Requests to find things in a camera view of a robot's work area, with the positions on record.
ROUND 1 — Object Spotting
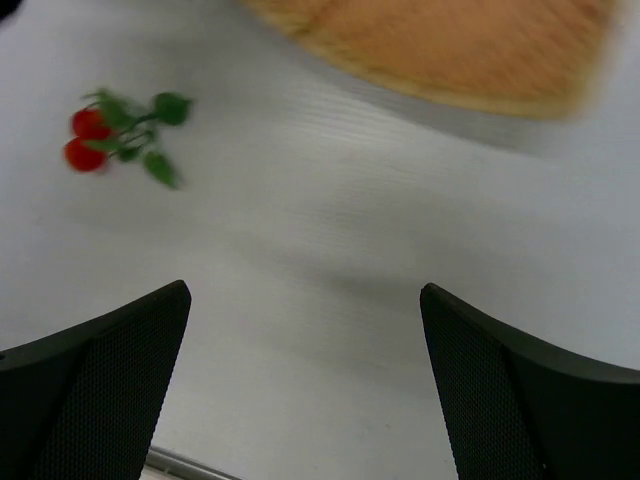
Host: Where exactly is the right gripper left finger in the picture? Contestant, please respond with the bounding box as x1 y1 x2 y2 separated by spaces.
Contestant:
1 280 191 480

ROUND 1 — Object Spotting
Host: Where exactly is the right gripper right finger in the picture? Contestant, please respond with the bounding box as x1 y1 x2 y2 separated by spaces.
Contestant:
420 284 639 479

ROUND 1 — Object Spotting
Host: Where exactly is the fake cherry sprig with leaves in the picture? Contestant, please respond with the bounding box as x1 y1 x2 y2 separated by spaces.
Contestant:
62 88 194 190

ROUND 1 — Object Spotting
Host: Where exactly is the woven bamboo fruit bowl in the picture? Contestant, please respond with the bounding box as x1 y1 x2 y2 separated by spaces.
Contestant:
248 0 623 119

